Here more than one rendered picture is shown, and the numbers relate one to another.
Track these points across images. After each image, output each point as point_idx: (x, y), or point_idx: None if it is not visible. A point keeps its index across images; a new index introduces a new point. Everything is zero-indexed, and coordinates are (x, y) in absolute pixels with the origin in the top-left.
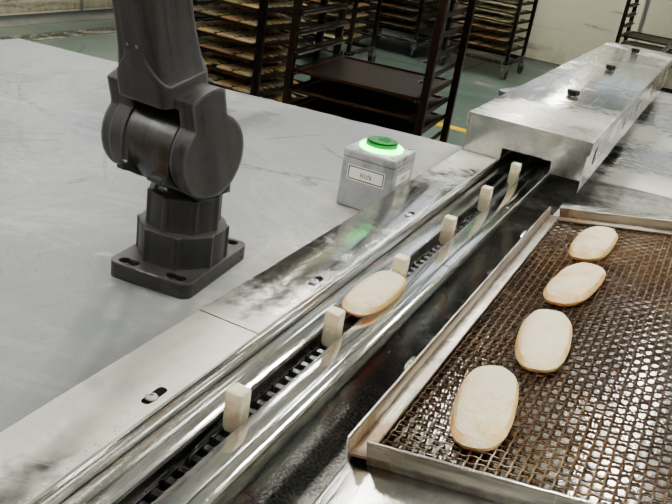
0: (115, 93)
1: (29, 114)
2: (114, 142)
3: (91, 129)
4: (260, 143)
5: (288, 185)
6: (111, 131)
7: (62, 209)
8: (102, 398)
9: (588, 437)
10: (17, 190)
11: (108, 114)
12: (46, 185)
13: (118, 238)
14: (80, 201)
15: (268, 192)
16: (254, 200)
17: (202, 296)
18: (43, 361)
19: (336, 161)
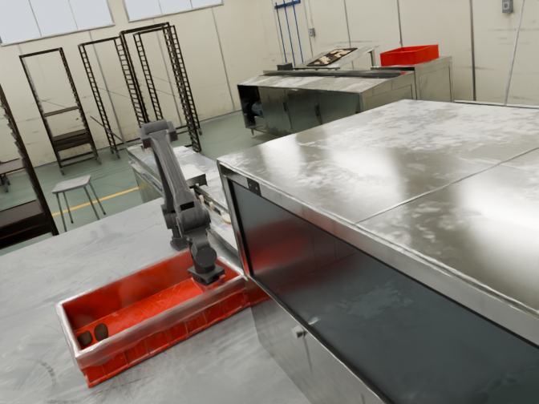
0: (164, 212)
1: (60, 265)
2: (171, 222)
3: (86, 255)
4: (125, 228)
5: (157, 227)
6: (169, 220)
7: (140, 259)
8: None
9: None
10: (122, 265)
11: (165, 218)
12: (123, 261)
13: (164, 252)
14: (138, 256)
15: (159, 230)
16: (162, 232)
17: None
18: None
19: (149, 218)
